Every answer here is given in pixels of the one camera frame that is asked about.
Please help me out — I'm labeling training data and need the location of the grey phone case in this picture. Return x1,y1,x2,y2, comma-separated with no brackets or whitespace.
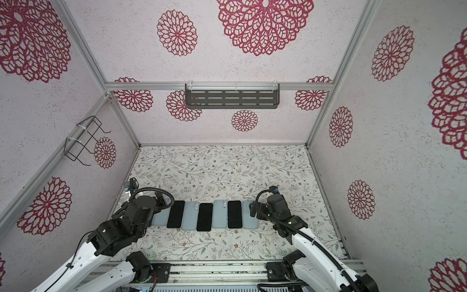
242,200,259,230
212,200,228,229
181,201,199,231
152,208,170,226

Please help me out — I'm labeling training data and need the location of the bare black phone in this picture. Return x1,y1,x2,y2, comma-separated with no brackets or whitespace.
227,200,243,229
167,201,186,229

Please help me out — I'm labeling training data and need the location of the blue bare phone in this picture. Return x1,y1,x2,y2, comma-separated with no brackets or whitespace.
197,203,214,232

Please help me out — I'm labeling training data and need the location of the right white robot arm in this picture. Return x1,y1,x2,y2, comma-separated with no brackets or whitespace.
249,189,379,292

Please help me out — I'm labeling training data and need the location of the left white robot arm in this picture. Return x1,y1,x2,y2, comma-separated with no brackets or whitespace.
33,196,167,292

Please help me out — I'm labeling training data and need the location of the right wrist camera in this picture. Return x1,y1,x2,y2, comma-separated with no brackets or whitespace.
268,186,280,195

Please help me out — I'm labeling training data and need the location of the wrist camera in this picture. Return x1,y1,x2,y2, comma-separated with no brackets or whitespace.
268,186,280,195
124,178,139,195

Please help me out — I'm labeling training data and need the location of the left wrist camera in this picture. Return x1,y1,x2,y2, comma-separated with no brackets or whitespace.
124,178,139,195

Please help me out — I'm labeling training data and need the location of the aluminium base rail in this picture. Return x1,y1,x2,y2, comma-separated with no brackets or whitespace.
64,259,372,287

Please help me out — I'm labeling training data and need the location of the black wire wall basket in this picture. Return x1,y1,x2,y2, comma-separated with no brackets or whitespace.
63,115,111,167

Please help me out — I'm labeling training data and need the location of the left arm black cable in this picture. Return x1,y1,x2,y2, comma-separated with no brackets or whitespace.
43,177,176,292

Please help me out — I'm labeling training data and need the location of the grey slotted wall shelf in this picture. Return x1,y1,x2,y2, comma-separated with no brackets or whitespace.
185,83,280,110

